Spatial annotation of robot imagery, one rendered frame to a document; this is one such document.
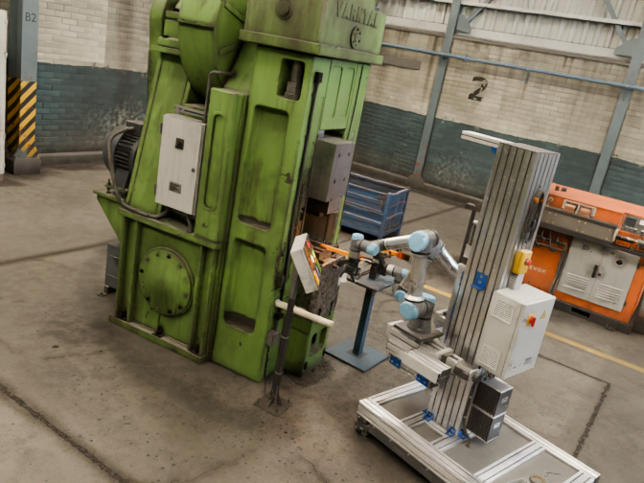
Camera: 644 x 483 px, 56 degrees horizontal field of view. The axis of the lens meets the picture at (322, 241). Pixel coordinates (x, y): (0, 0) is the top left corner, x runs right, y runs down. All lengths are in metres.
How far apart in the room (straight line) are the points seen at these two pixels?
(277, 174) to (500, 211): 1.46
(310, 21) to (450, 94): 8.37
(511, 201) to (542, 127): 8.01
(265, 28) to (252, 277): 1.67
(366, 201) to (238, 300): 4.03
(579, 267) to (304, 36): 4.61
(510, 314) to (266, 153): 1.85
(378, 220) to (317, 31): 4.63
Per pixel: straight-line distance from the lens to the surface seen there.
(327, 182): 4.10
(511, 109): 11.65
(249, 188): 4.19
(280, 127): 4.03
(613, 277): 7.35
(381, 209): 8.05
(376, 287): 4.68
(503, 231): 3.56
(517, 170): 3.50
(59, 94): 9.78
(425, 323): 3.77
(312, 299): 4.36
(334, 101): 4.23
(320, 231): 4.65
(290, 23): 3.91
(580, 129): 11.36
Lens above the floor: 2.35
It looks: 18 degrees down
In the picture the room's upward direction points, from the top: 11 degrees clockwise
